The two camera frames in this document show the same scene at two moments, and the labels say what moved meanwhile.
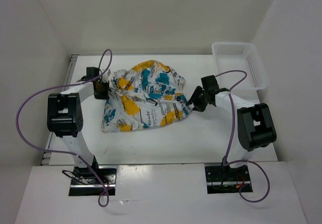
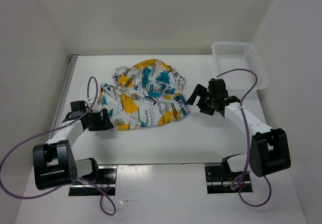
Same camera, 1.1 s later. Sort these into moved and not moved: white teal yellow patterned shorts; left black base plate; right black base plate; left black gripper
Moved: left black gripper
Not moved: left black base plate; white teal yellow patterned shorts; right black base plate
